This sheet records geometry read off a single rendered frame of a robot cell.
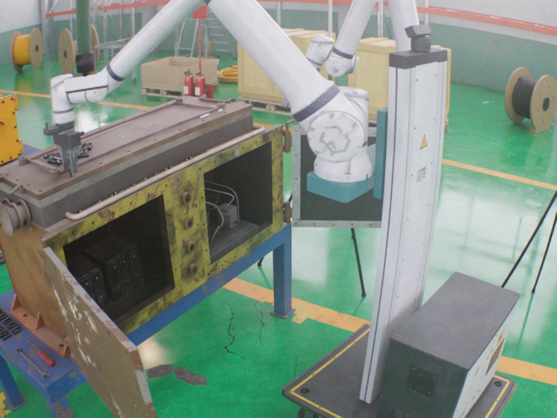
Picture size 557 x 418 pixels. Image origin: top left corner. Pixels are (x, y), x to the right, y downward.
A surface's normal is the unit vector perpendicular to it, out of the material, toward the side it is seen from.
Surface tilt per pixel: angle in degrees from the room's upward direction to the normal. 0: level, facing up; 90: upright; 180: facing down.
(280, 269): 90
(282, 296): 90
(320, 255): 0
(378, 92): 90
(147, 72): 90
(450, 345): 0
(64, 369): 0
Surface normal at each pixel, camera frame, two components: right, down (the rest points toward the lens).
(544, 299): 0.00, -0.91
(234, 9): -0.09, 0.32
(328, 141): -0.20, 0.47
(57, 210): 0.84, 0.22
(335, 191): -0.66, 0.30
